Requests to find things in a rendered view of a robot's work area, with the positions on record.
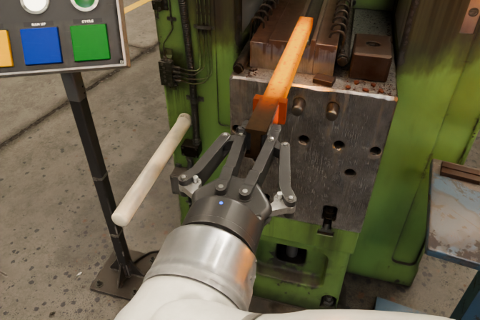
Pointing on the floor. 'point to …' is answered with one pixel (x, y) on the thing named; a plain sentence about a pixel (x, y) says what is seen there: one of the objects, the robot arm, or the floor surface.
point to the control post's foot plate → (120, 281)
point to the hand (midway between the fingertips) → (263, 126)
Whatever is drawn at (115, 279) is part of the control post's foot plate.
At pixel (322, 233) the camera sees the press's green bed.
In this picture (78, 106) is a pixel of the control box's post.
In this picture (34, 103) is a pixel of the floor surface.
